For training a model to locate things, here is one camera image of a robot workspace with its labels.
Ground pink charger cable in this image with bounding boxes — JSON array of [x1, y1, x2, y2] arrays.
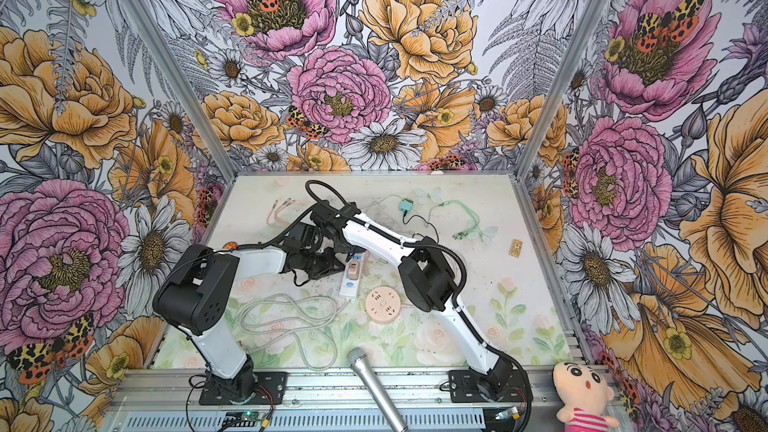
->
[[266, 196, 313, 229]]

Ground round pink socket hub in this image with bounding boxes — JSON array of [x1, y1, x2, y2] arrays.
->
[[365, 286, 402, 325]]

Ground white power strip cable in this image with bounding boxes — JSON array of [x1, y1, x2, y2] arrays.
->
[[237, 292, 349, 372]]

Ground small yellow tag card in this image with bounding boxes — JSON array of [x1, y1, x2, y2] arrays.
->
[[509, 239, 523, 258]]

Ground small green circuit board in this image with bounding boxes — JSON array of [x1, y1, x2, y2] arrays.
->
[[220, 411, 273, 431]]

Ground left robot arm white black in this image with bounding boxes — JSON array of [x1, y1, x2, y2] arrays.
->
[[152, 218, 344, 405]]

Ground green cable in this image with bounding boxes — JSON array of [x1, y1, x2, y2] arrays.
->
[[427, 199, 486, 241]]

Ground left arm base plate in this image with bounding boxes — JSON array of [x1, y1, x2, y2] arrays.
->
[[198, 372, 288, 406]]

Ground pink plug charger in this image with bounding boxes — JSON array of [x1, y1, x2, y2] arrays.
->
[[346, 260, 361, 281]]

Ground black thin cable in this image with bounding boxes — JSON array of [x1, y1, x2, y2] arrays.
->
[[401, 209, 442, 244]]

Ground silver microphone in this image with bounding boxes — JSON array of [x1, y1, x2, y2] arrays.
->
[[347, 347, 409, 432]]

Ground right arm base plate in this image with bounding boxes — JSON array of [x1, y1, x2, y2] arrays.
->
[[448, 369, 531, 403]]

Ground teal plug adapter back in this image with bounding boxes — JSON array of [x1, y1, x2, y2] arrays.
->
[[398, 198, 413, 219]]

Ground white blue power strip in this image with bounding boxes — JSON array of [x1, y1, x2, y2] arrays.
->
[[339, 252, 367, 301]]

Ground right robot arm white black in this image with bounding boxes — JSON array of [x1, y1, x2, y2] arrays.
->
[[305, 179, 533, 404]]

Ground plush doll striped shirt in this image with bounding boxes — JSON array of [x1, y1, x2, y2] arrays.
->
[[553, 362, 620, 432]]

